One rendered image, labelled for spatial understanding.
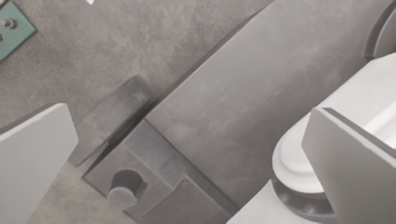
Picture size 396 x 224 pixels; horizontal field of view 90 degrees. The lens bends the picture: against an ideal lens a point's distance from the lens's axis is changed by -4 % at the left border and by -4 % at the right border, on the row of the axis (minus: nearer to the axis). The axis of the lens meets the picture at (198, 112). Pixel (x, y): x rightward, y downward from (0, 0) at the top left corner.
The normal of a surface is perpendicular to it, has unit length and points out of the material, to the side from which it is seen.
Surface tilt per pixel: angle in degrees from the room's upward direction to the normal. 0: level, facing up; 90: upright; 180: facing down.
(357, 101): 90
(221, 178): 0
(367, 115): 90
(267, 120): 0
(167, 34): 0
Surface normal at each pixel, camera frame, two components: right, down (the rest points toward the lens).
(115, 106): 0.47, -0.20
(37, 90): 0.06, 0.26
